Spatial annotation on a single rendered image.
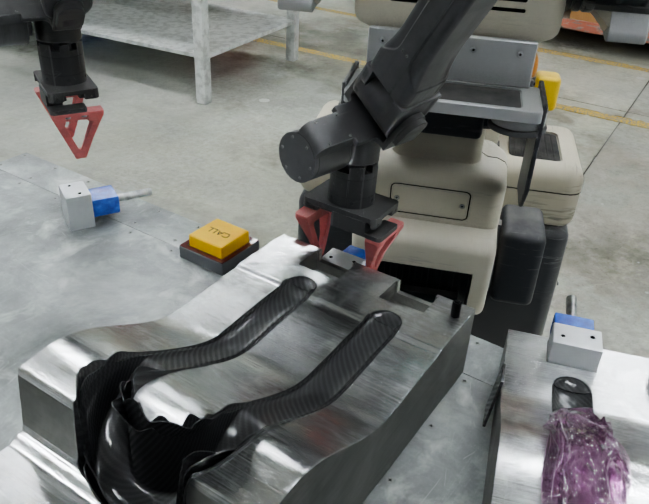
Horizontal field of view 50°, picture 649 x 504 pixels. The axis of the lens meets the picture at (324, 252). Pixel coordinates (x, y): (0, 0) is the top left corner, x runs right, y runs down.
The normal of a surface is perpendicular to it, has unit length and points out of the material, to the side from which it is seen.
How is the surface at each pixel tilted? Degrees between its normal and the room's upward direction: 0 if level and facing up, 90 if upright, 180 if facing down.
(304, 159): 89
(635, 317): 0
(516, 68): 90
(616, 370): 0
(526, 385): 0
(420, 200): 98
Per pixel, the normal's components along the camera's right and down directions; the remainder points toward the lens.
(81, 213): 0.50, 0.47
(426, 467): 0.04, -0.85
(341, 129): 0.40, -0.42
